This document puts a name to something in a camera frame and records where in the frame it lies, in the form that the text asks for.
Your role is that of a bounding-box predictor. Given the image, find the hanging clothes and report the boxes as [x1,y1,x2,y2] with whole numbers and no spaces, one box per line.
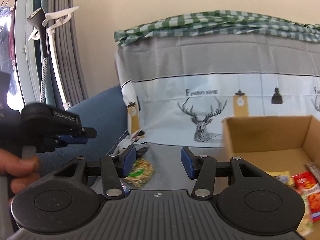
[0,2,16,98]

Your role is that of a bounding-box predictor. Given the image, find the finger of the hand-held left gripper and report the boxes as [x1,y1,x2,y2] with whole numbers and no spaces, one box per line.
[80,127,97,138]
[44,135,88,152]

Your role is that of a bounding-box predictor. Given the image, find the white plastic hanger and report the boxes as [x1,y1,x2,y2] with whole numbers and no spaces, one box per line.
[27,6,80,41]

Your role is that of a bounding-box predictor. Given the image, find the green checked cloth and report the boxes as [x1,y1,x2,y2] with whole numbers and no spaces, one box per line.
[114,10,320,47]

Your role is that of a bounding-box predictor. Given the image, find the silver stick packet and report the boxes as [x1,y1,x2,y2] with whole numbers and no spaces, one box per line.
[305,162,320,180]

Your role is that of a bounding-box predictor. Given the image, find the cardboard box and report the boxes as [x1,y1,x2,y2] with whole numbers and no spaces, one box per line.
[221,115,320,240]

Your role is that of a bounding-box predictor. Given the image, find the red snack packet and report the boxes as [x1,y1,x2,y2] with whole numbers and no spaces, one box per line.
[291,171,320,223]

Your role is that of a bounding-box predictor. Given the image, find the clear puffed grain packet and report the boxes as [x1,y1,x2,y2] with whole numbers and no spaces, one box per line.
[125,159,154,188]

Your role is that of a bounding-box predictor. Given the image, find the deer print sofa cover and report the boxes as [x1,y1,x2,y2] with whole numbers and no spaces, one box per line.
[91,34,320,193]

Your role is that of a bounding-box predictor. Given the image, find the person's left hand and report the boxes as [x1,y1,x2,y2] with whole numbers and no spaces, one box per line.
[0,147,41,205]

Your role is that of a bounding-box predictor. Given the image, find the grey curtain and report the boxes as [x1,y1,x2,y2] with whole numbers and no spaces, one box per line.
[42,0,88,105]

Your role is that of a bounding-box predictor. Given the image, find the dark brown snack packet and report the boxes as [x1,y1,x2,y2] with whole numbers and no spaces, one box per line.
[136,147,150,159]

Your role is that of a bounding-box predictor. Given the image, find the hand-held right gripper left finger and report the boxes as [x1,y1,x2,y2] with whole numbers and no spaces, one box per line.
[54,145,137,200]

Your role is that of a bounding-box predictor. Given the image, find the white steamer pole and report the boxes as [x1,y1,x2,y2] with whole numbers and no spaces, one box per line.
[49,29,70,109]

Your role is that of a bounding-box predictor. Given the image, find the white window frame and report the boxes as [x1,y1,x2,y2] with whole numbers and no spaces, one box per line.
[15,0,42,105]

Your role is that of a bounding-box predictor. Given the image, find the blue sofa cushion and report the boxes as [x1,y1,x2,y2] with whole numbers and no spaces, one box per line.
[37,86,129,188]

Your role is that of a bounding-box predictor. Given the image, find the pale yellow snack packet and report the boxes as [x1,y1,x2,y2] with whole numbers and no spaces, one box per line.
[297,194,315,238]

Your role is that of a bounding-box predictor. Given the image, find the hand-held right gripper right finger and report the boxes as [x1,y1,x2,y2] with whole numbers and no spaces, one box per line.
[181,146,265,198]

